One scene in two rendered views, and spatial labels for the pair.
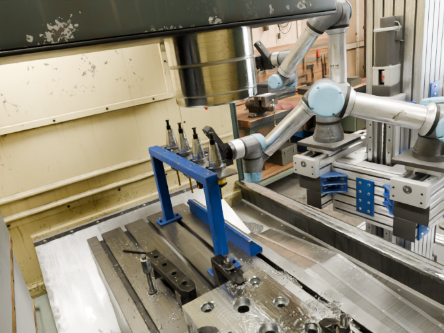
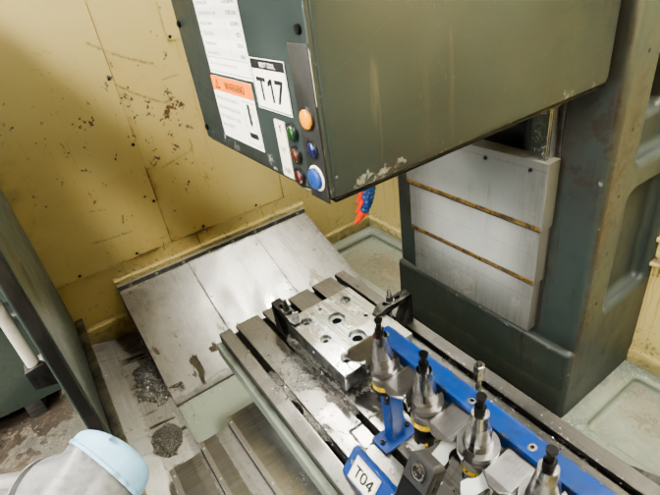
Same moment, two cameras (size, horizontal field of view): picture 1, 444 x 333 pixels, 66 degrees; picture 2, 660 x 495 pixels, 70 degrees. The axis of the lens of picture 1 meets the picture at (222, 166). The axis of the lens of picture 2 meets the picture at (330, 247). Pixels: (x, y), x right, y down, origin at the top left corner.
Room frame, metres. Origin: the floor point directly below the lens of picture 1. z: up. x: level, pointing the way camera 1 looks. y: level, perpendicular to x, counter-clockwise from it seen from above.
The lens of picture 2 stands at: (1.61, -0.06, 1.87)
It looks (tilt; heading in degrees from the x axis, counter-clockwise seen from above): 31 degrees down; 179
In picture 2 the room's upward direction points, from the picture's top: 9 degrees counter-clockwise
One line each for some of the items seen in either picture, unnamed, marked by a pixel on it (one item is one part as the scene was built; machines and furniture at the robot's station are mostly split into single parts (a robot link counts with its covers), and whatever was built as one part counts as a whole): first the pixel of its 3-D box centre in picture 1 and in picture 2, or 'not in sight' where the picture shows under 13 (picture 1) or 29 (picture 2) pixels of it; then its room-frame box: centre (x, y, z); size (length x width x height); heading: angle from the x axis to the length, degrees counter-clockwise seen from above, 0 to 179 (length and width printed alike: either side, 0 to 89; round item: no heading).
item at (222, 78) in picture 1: (212, 67); not in sight; (0.67, -0.01, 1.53); 0.16 x 0.16 x 0.12
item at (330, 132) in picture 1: (328, 129); not in sight; (1.66, -0.55, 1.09); 0.15 x 0.15 x 0.10
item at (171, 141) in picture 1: (170, 137); (546, 482); (1.28, 0.18, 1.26); 0.04 x 0.04 x 0.07
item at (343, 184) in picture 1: (333, 184); not in sight; (1.50, -0.52, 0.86); 0.09 x 0.09 x 0.09; 34
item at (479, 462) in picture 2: (185, 154); (477, 446); (1.18, 0.12, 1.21); 0.06 x 0.06 x 0.03
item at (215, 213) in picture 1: (217, 228); (391, 393); (0.91, 0.04, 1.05); 0.10 x 0.05 x 0.30; 119
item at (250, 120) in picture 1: (302, 109); not in sight; (3.88, -1.01, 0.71); 2.21 x 0.95 x 1.43; 124
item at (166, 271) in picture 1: (170, 277); not in sight; (0.87, 0.20, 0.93); 0.26 x 0.05 x 0.06; 34
